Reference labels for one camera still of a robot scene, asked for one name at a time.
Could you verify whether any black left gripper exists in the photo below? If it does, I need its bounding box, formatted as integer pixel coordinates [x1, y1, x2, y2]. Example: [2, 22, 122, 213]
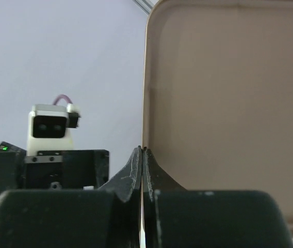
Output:
[22, 150, 109, 190]

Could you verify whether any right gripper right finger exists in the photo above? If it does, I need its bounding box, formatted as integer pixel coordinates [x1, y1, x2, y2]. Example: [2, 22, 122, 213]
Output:
[142, 148, 293, 247]

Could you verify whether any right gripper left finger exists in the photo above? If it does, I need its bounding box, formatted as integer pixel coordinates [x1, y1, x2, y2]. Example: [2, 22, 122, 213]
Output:
[0, 147, 143, 247]

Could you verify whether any rose gold box lid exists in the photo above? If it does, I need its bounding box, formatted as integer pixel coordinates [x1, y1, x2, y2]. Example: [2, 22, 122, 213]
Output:
[142, 1, 293, 233]

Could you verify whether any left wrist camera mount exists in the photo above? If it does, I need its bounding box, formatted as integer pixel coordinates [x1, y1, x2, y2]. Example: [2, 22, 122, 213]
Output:
[27, 103, 80, 156]

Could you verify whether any left aluminium frame post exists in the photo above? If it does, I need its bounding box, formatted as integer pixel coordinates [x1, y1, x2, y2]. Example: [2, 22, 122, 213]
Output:
[133, 0, 159, 15]

